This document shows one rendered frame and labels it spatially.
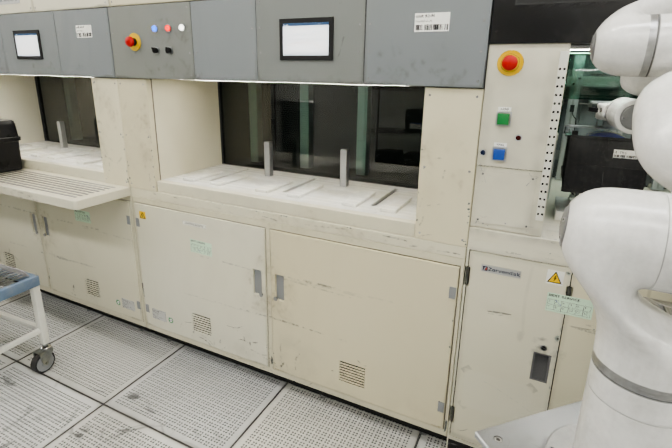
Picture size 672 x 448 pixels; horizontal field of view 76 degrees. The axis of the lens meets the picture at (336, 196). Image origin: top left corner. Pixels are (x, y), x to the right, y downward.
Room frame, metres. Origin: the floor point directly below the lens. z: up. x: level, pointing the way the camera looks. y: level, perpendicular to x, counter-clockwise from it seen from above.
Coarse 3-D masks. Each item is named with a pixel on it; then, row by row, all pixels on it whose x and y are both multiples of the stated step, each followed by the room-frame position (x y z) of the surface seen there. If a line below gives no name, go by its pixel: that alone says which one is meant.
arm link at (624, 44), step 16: (640, 0) 0.81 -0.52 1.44; (656, 0) 0.80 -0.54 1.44; (624, 16) 0.77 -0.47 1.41; (640, 16) 0.76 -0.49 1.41; (656, 16) 0.75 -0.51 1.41; (608, 32) 0.77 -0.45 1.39; (624, 32) 0.75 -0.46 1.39; (640, 32) 0.74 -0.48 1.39; (656, 32) 0.73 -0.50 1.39; (592, 48) 0.79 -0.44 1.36; (608, 48) 0.76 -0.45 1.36; (624, 48) 0.75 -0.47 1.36; (640, 48) 0.74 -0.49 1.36; (608, 64) 0.77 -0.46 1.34; (624, 64) 0.75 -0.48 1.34; (640, 64) 0.74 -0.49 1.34
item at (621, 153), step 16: (592, 128) 1.37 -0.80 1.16; (608, 128) 1.35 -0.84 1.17; (576, 144) 1.31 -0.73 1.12; (592, 144) 1.29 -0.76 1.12; (608, 144) 1.27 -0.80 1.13; (624, 144) 1.25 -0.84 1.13; (576, 160) 1.30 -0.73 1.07; (592, 160) 1.28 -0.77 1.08; (608, 160) 1.27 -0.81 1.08; (624, 160) 1.25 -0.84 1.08; (576, 176) 1.30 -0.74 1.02; (592, 176) 1.28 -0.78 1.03; (608, 176) 1.26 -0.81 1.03; (624, 176) 1.24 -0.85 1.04; (640, 176) 1.23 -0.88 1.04; (576, 192) 1.30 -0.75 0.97
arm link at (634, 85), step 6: (624, 78) 1.02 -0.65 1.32; (630, 78) 0.99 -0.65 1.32; (636, 78) 0.98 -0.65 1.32; (642, 78) 0.97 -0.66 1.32; (648, 78) 0.97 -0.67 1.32; (654, 78) 0.96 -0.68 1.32; (624, 84) 1.02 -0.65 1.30; (630, 84) 1.00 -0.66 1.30; (636, 84) 0.99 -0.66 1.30; (642, 84) 0.98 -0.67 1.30; (630, 90) 1.02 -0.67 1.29; (636, 90) 1.00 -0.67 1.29; (642, 90) 1.00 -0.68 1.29
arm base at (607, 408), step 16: (592, 368) 0.50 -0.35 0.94; (592, 384) 0.49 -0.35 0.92; (608, 384) 0.47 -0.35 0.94; (592, 400) 0.49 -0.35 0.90; (608, 400) 0.46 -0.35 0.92; (624, 400) 0.45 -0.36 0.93; (640, 400) 0.44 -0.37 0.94; (592, 416) 0.48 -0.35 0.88; (608, 416) 0.46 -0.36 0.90; (624, 416) 0.45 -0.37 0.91; (640, 416) 0.44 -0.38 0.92; (656, 416) 0.43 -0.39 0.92; (560, 432) 0.56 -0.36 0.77; (576, 432) 0.51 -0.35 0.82; (592, 432) 0.47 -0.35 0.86; (608, 432) 0.46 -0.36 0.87; (624, 432) 0.44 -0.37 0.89; (640, 432) 0.43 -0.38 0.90; (656, 432) 0.43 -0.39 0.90
